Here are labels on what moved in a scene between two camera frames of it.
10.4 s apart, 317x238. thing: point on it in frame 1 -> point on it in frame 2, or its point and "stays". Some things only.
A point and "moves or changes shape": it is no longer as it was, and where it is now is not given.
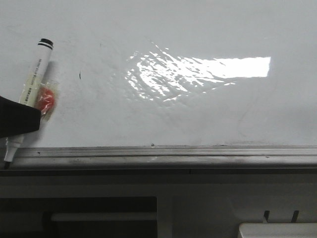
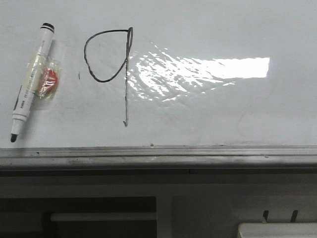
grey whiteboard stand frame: x=151 y=203 stays
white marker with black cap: x=19 y=118 moves or changes shape
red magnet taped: x=45 y=99 -> x=49 y=84
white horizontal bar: x=103 y=216 stays
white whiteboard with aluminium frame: x=167 y=84 stays
